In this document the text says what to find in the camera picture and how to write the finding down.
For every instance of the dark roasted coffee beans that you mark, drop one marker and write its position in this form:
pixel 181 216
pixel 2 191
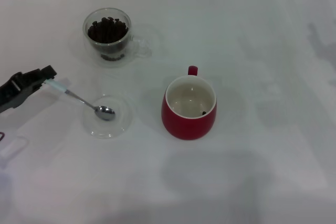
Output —
pixel 107 31

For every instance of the clear glass saucer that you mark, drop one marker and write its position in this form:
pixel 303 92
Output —
pixel 118 127

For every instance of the clear double-wall glass cup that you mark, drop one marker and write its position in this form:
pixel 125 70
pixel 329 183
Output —
pixel 113 63

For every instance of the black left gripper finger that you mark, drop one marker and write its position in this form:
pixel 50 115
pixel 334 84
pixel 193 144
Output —
pixel 44 73
pixel 36 85

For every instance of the red mug white inside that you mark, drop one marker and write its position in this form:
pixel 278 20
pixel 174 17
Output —
pixel 186 128

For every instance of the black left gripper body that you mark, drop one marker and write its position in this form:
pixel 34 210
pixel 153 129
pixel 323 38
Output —
pixel 13 95

